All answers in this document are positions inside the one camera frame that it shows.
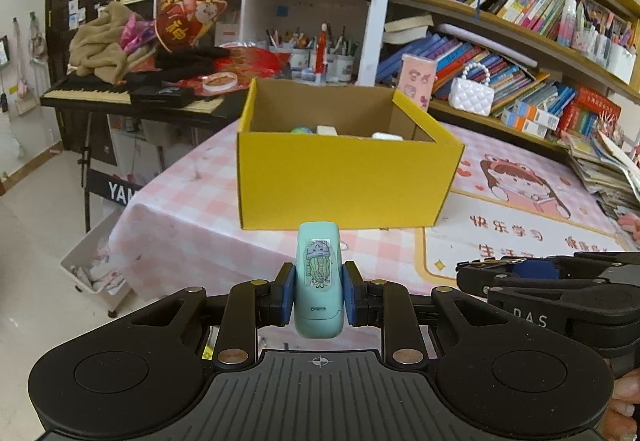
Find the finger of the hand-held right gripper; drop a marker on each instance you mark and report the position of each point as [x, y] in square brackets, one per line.
[495, 276]

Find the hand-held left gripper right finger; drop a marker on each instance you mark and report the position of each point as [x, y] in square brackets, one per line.
[351, 296]

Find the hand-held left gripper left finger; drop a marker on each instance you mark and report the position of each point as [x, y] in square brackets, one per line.
[287, 296]

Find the teal device jellyfish sticker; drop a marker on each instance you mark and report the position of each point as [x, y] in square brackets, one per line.
[318, 311]

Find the yellow cardboard box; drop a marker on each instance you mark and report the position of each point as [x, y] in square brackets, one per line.
[340, 181]

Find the white charger plug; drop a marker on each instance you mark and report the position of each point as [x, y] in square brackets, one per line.
[386, 136]

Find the green toy figure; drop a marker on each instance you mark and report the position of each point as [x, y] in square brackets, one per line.
[301, 130]

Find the white cube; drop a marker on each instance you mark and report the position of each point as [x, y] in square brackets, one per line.
[326, 130]

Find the person's right hand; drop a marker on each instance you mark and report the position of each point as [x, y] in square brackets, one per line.
[627, 398]

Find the pink printed tablecloth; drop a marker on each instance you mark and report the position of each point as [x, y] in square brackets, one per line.
[190, 221]

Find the stack of books and papers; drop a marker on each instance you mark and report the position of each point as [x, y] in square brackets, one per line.
[602, 166]

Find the white box orange blue end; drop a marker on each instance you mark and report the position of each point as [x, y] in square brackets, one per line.
[537, 113]
[520, 125]

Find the red books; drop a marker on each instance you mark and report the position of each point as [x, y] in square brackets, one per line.
[580, 123]

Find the white storage bin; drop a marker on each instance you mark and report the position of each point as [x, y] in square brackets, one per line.
[95, 271]

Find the red dictionary box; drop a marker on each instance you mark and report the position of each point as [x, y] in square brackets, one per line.
[597, 103]

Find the pink cylinder container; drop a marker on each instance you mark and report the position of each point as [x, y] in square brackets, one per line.
[416, 81]

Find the black keyboard stand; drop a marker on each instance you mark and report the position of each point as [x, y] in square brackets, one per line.
[100, 181]

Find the clear tape roll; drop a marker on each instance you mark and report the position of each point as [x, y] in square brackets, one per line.
[219, 82]

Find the red shiny bag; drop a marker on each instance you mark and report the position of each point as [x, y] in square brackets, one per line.
[255, 63]

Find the desk pen cups with pens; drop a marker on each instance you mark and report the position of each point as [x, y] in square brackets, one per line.
[310, 58]

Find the black cloth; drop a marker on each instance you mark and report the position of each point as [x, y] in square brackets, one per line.
[185, 66]

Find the white pen holders with pens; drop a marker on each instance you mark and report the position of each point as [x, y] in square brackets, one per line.
[607, 48]

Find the black electronic piano keyboard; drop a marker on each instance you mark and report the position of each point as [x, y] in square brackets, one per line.
[115, 98]

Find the pastel bottle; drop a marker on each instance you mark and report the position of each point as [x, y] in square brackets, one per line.
[566, 23]

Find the thick white lying books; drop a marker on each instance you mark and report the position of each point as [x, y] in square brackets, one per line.
[407, 28]

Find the wooden bookshelf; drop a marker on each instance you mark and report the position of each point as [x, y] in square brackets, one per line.
[372, 21]

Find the white shelf unit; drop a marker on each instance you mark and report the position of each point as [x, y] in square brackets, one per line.
[300, 6]

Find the brown blanket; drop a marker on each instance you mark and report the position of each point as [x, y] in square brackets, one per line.
[102, 46]

